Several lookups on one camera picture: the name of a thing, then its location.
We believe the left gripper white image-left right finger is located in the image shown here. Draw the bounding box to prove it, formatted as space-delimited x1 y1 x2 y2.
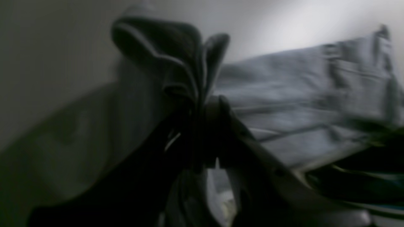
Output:
205 96 373 227

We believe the left gripper white image-left left finger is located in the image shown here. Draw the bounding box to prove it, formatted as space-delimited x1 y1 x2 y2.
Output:
28 109 202 227

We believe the grey T-shirt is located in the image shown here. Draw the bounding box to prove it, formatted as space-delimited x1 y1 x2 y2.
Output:
111 8 403 167

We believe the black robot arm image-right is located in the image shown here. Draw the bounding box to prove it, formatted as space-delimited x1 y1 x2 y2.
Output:
304 128 404 218

